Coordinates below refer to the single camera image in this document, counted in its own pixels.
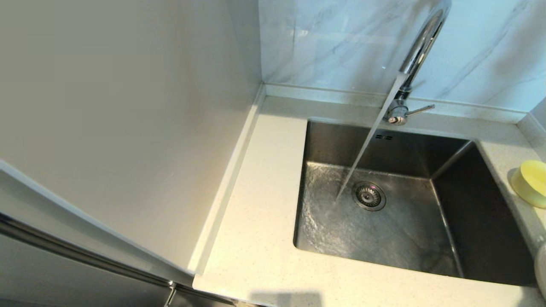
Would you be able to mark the yellow plastic bowl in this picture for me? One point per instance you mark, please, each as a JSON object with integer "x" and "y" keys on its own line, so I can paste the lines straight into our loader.
{"x": 532, "y": 183}

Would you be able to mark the white ceramic bowl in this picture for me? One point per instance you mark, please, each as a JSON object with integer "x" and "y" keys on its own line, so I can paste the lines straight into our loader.
{"x": 541, "y": 268}

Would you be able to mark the stainless steel sink basin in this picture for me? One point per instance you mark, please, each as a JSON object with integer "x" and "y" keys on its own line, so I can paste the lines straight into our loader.
{"x": 405, "y": 243}

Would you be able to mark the round metal drain strainer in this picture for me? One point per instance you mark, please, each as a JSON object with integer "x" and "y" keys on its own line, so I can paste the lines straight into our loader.
{"x": 369, "y": 196}

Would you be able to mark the tall grey cabinet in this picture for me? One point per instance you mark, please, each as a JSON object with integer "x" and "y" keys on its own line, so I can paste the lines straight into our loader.
{"x": 128, "y": 106}

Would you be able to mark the chrome gooseneck faucet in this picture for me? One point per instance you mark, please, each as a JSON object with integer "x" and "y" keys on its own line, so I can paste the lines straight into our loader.
{"x": 422, "y": 42}

